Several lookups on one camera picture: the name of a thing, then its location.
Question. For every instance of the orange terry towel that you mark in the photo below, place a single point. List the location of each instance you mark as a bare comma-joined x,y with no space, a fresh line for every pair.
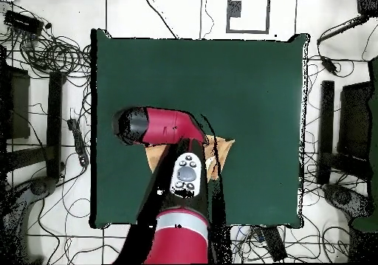
223,147

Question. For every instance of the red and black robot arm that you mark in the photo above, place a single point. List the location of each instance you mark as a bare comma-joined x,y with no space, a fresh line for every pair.
177,235

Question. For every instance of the dark green table cloth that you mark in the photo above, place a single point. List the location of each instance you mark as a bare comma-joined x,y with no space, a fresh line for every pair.
206,76

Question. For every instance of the black power strip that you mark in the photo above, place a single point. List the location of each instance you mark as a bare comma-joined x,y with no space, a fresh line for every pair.
78,142

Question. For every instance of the black power brick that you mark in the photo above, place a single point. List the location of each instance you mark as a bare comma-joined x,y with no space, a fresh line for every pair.
274,244

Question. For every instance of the black power adapter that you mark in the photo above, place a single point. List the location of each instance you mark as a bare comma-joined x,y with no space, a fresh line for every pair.
329,64

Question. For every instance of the grey tripod base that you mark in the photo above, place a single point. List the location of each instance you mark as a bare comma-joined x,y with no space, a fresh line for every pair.
344,198
38,188

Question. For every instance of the black multi-port hub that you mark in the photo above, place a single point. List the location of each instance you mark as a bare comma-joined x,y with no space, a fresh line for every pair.
23,21

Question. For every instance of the black box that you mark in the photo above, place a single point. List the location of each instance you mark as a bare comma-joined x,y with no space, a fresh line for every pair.
367,3

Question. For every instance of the black metal stand frame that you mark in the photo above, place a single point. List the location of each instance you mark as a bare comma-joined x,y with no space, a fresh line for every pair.
327,129
54,123

